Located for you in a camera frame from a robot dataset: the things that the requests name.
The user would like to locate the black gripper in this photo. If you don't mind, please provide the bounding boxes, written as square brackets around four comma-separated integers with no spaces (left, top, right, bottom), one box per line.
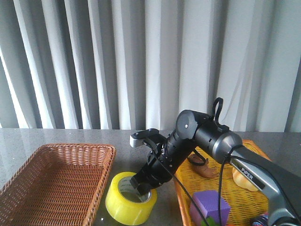
[130,147,175,195]

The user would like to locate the yellow packing tape roll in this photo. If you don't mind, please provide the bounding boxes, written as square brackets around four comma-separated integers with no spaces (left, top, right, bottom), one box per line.
[105,172,157,226]

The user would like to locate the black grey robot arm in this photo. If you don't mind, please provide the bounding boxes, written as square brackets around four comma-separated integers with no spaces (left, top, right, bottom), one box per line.
[130,110,301,226]

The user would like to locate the purple foam cube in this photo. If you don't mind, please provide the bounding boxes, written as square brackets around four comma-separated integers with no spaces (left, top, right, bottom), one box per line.
[189,190,231,226]

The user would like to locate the brown toy animal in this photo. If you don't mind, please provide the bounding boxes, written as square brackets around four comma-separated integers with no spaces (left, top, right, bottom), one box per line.
[187,151,219,178]

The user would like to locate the green toy vegetable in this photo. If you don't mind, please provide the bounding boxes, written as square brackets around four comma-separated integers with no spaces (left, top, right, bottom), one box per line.
[200,217,217,226]

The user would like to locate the brown wicker basket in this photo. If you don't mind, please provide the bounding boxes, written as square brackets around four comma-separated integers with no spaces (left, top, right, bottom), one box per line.
[0,144,116,226]

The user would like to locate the toy croissant bread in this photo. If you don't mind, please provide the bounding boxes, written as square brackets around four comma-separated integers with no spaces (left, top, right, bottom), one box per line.
[232,168,258,192]

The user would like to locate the yellow woven basket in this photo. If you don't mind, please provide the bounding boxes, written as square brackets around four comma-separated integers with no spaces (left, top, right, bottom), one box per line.
[173,139,278,226]

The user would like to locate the blue patterned jar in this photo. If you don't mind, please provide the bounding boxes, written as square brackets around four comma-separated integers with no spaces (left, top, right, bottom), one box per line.
[250,212,268,226]

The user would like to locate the grey pleated curtain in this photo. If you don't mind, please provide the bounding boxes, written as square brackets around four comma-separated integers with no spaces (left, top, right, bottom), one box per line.
[0,0,301,132]

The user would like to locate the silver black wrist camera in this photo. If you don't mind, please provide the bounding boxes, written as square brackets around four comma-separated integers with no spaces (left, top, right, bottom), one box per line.
[129,128,166,147]

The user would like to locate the black cable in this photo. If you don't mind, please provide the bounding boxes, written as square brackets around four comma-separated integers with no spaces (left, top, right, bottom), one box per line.
[173,144,246,226]

